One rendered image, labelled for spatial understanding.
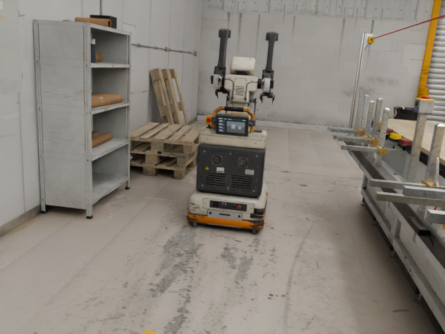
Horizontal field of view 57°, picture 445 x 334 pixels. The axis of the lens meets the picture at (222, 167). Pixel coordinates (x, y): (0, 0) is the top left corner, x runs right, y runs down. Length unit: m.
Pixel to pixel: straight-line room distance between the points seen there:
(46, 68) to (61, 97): 0.24
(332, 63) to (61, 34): 6.91
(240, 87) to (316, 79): 5.97
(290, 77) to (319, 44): 0.90
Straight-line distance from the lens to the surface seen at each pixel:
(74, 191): 3.61
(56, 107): 3.53
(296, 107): 9.45
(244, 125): 3.18
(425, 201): 1.84
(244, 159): 3.27
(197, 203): 3.35
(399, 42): 9.70
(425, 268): 2.82
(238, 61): 3.64
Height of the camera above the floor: 1.33
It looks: 14 degrees down
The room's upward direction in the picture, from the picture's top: 4 degrees clockwise
